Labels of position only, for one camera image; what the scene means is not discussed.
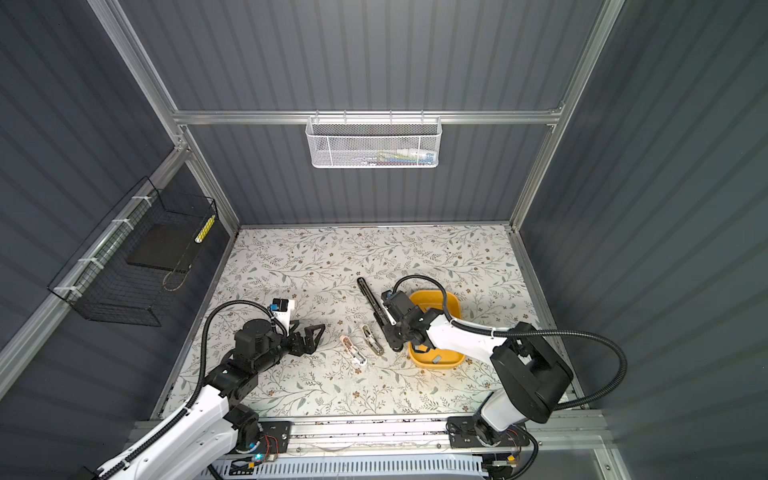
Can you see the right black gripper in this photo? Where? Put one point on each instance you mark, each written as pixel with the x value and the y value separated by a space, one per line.
pixel 392 339

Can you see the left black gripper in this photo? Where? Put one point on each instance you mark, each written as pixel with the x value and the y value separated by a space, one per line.
pixel 309 344

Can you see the black stapler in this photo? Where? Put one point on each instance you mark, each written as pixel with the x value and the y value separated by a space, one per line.
pixel 380 315

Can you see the yellow plastic tray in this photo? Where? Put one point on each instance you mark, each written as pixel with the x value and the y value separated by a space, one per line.
pixel 420 355

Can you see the beige small stapler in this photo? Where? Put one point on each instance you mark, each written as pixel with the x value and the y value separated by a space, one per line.
pixel 371 341

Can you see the pink small stapler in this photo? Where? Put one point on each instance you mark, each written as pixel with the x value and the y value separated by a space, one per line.
pixel 353 351

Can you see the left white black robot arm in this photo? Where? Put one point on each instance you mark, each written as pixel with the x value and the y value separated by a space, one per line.
pixel 214 421

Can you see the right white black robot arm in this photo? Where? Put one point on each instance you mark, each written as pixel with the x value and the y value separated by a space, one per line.
pixel 533 376

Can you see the yellow marker in basket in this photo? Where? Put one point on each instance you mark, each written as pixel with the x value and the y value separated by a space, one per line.
pixel 205 229

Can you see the black pad in basket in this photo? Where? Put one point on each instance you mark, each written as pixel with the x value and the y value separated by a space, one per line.
pixel 165 247

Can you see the items in white basket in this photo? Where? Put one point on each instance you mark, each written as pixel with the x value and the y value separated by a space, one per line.
pixel 400 156

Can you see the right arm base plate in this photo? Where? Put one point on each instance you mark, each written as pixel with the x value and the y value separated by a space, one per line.
pixel 471 432

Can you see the aluminium mounting rail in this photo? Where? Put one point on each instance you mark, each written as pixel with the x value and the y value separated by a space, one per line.
pixel 407 434

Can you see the white wire mesh basket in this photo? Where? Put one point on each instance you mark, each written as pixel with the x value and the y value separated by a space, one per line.
pixel 335 145

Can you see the black wire basket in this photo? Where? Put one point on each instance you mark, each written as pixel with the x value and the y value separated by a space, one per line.
pixel 134 271

